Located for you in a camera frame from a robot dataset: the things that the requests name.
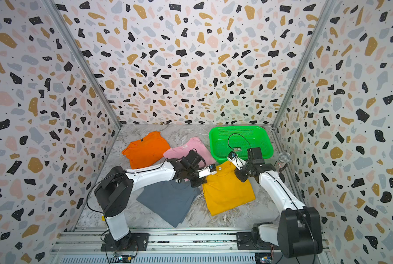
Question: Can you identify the yellow t-shirt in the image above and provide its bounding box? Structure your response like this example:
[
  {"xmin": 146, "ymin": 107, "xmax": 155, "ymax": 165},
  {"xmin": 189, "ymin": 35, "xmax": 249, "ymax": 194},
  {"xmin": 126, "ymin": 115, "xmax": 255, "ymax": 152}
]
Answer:
[{"xmin": 202, "ymin": 161, "xmax": 255, "ymax": 216}]

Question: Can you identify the orange t-shirt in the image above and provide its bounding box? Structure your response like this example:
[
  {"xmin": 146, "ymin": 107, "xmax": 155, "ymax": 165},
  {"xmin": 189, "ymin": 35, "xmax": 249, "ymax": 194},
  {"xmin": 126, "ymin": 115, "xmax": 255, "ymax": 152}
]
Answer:
[{"xmin": 122, "ymin": 132, "xmax": 171, "ymax": 169}]

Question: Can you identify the right circuit board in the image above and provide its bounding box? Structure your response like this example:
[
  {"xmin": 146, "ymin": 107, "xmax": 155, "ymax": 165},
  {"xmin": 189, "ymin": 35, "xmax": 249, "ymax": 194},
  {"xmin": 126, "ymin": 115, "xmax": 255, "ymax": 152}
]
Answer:
[{"xmin": 255, "ymin": 253, "xmax": 272, "ymax": 264}]

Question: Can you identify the aluminium rail frame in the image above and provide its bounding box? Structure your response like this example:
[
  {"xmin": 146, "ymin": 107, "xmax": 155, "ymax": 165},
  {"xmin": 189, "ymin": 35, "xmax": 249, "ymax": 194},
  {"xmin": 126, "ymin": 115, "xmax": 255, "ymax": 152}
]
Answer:
[{"xmin": 49, "ymin": 227, "xmax": 334, "ymax": 264}]

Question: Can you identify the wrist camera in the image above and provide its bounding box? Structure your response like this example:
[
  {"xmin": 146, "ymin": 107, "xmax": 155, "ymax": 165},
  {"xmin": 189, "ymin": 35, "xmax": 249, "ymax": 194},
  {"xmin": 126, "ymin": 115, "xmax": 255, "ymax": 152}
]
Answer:
[
  {"xmin": 227, "ymin": 151, "xmax": 247, "ymax": 171},
  {"xmin": 198, "ymin": 164, "xmax": 217, "ymax": 178}
]

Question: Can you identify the left circuit board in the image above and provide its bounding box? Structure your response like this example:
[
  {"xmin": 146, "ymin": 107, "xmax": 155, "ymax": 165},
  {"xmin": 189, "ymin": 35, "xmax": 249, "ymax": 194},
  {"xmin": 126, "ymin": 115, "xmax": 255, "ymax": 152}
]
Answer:
[{"xmin": 113, "ymin": 254, "xmax": 135, "ymax": 264}]

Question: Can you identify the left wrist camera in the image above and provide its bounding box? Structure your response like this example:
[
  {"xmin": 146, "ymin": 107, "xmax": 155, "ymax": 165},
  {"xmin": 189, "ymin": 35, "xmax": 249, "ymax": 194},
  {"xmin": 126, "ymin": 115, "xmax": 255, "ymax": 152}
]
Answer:
[{"xmin": 198, "ymin": 164, "xmax": 217, "ymax": 178}]

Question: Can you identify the clear plastic bottle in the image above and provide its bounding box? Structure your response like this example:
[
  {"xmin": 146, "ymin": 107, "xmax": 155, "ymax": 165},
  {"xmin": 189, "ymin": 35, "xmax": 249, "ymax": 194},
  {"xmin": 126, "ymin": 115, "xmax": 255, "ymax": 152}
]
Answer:
[{"xmin": 274, "ymin": 151, "xmax": 291, "ymax": 173}]

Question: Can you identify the grey t-shirt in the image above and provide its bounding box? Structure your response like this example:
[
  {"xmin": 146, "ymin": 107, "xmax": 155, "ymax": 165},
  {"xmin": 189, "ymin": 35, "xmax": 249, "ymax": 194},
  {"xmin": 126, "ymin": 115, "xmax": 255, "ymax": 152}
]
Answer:
[{"xmin": 137, "ymin": 180, "xmax": 201, "ymax": 227}]

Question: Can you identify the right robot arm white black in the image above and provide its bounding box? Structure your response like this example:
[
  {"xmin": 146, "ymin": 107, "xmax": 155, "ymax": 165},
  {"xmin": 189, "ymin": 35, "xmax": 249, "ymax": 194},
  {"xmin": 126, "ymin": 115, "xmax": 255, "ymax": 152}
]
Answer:
[{"xmin": 228, "ymin": 147, "xmax": 323, "ymax": 258}]

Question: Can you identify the green plastic basket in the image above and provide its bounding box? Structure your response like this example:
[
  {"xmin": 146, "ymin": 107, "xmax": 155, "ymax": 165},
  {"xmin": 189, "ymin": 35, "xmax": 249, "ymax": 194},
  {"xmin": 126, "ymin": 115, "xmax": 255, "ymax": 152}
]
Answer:
[{"xmin": 209, "ymin": 125, "xmax": 274, "ymax": 164}]

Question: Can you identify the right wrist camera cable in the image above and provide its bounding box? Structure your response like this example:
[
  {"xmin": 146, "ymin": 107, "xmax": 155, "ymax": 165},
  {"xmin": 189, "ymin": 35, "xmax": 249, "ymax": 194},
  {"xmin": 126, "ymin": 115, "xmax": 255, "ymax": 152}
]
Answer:
[{"xmin": 227, "ymin": 132, "xmax": 253, "ymax": 156}]

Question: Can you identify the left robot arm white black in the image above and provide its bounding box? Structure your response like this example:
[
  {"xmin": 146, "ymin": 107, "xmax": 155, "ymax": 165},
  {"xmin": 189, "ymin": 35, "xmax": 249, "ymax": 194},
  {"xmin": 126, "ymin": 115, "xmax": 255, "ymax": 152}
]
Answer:
[{"xmin": 94, "ymin": 149, "xmax": 216, "ymax": 244}]

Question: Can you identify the pink t-shirt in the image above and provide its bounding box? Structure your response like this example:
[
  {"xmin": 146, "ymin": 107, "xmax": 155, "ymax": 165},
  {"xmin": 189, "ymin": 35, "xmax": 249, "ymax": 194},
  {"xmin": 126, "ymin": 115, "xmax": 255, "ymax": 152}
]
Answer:
[{"xmin": 163, "ymin": 137, "xmax": 216, "ymax": 184}]

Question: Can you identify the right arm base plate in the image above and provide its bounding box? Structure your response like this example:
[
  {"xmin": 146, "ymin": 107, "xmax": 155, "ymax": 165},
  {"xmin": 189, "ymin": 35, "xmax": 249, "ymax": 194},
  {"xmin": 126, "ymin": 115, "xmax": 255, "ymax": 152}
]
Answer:
[{"xmin": 236, "ymin": 232, "xmax": 279, "ymax": 251}]

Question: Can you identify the circuit board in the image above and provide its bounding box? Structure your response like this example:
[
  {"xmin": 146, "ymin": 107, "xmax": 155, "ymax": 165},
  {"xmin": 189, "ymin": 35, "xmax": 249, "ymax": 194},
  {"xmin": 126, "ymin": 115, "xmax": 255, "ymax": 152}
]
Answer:
[
  {"xmin": 113, "ymin": 254, "xmax": 135, "ymax": 264},
  {"xmin": 255, "ymin": 253, "xmax": 272, "ymax": 264}
]

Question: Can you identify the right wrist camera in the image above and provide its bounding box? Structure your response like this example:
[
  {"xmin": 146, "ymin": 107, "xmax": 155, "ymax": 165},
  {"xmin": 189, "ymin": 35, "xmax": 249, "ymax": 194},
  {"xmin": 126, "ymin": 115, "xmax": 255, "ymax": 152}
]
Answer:
[{"xmin": 227, "ymin": 151, "xmax": 247, "ymax": 171}]

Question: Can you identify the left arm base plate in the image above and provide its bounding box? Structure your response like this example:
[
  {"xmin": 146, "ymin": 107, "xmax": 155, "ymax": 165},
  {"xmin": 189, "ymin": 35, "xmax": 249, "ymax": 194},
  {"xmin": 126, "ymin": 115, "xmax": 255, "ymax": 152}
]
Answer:
[{"xmin": 101, "ymin": 233, "xmax": 149, "ymax": 252}]

